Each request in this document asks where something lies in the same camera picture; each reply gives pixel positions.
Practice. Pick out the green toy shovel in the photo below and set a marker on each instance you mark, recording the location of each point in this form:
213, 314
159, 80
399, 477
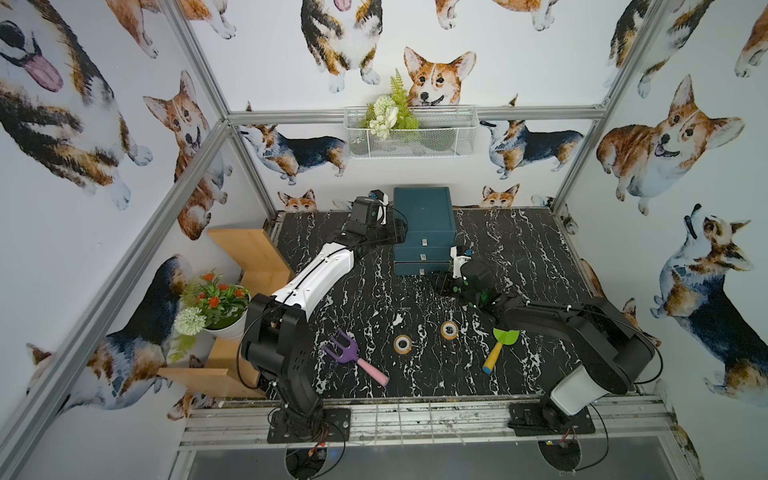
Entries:
498, 345

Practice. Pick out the fern and white flowers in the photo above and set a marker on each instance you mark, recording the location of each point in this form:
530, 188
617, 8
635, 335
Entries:
390, 113

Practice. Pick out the teal drawer cabinet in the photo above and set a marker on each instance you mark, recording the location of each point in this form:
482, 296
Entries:
431, 231

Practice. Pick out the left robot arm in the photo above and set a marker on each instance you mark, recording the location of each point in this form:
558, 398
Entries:
277, 340

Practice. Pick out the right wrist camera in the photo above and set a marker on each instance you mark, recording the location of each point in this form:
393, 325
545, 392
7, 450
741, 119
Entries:
459, 255

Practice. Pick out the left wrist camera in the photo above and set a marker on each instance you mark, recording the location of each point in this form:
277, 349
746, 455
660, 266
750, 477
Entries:
371, 209

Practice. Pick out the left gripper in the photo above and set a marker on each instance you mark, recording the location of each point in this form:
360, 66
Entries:
391, 225

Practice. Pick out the white wire basket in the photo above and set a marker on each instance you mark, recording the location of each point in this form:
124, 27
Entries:
441, 132

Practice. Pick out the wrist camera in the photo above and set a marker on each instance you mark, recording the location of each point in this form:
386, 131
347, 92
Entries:
371, 209
459, 255

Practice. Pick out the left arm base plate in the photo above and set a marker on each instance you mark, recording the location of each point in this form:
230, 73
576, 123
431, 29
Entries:
327, 424

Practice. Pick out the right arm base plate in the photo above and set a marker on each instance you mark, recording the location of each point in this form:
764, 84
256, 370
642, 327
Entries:
528, 419

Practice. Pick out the wooden corner shelf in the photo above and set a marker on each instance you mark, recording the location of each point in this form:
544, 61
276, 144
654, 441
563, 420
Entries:
264, 271

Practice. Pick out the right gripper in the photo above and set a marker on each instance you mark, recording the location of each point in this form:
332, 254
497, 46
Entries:
459, 282

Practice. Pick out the purple toy garden fork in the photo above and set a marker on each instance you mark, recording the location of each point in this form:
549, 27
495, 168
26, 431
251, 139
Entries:
344, 349

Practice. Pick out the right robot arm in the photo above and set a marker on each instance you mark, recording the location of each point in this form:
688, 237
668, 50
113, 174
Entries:
612, 352

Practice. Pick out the potted red flower plant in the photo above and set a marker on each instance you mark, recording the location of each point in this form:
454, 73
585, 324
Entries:
209, 305

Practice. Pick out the orange tape roll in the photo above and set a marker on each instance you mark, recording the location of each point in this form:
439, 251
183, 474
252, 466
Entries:
449, 330
402, 344

